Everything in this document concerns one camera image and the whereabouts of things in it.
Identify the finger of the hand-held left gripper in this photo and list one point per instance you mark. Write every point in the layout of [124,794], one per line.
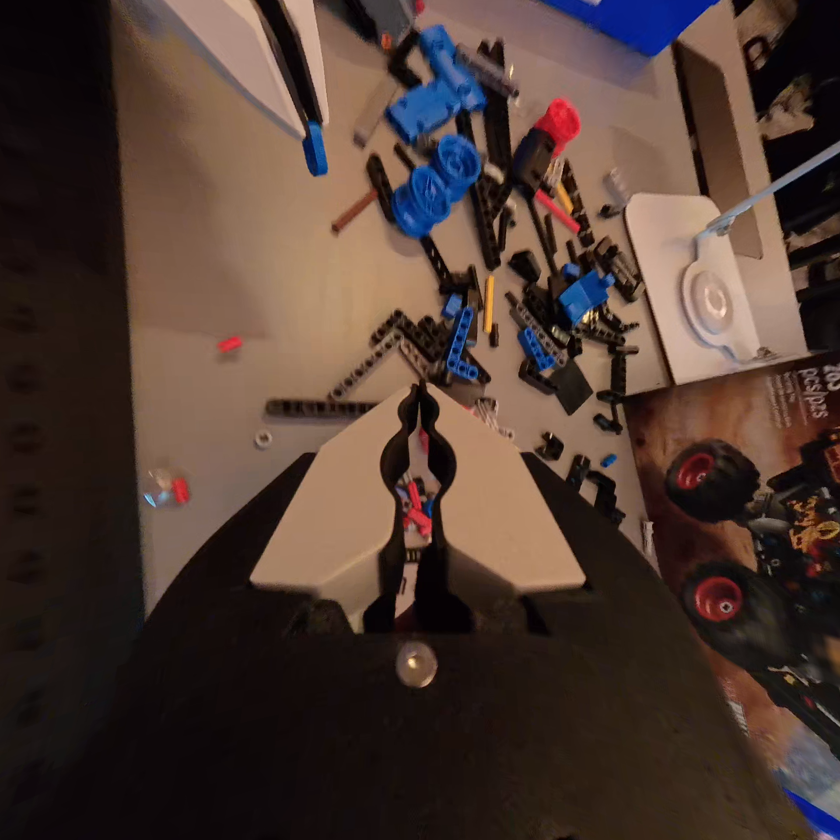
[308,52]
[236,46]

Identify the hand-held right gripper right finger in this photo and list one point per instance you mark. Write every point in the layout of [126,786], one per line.
[512,525]

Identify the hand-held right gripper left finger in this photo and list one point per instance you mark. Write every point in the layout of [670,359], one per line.
[328,525]

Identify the clear bag of small parts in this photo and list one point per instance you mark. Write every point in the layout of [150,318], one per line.
[417,512]

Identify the grey pull-back motor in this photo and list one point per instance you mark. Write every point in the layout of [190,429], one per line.
[394,19]

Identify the blue thin beam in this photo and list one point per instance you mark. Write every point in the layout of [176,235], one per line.
[315,151]

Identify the grey desk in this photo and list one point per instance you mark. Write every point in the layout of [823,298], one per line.
[262,262]

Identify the grey flat plate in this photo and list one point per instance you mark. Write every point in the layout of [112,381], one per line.
[374,111]

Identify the small grey bushing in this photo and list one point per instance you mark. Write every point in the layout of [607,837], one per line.
[264,439]

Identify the light grey connector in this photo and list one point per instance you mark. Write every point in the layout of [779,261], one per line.
[492,417]

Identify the pile of black beam pieces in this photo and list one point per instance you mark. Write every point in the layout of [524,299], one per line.
[315,408]

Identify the blue holed panel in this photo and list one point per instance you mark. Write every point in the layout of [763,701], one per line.
[420,111]
[453,65]

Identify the light grey pin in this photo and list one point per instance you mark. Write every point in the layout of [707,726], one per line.
[648,538]

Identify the black square panel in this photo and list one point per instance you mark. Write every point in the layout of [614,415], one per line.
[572,387]

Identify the brown axle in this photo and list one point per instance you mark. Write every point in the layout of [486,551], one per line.
[354,211]

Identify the grey angled beam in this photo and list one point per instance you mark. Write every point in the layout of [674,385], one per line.
[367,364]

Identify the small clear bag scrap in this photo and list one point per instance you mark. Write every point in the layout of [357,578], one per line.
[157,489]

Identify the blue short beam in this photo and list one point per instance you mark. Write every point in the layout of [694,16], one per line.
[535,348]

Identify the blue wheel hub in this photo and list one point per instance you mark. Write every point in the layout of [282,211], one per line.
[420,203]
[459,164]

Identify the blue angled beam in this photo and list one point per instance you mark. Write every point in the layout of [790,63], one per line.
[463,341]

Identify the grey straight beam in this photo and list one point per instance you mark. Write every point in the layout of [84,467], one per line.
[538,331]

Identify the printed toy truck box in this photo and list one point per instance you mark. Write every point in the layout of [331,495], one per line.
[722,558]

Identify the long yellow axle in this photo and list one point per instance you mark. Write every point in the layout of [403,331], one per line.
[489,305]

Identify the blue curved panel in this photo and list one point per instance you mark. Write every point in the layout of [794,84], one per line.
[584,295]

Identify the black cylinder motor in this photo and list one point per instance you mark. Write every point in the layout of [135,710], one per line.
[533,157]

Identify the red wheel hub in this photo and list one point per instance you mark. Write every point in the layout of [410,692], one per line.
[559,124]

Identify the small blue curved piece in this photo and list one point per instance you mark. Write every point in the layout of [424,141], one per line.
[571,270]

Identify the short yellow axle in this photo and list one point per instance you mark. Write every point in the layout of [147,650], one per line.
[564,197]

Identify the red axle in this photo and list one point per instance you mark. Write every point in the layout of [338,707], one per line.
[558,211]

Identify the blue labelled storage bin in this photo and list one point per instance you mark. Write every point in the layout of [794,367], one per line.
[630,19]

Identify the light grey block piece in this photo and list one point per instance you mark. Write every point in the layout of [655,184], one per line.
[618,185]

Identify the black rectangular frame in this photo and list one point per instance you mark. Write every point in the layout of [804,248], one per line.
[630,289]

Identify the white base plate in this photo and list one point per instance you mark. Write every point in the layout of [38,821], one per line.
[663,262]

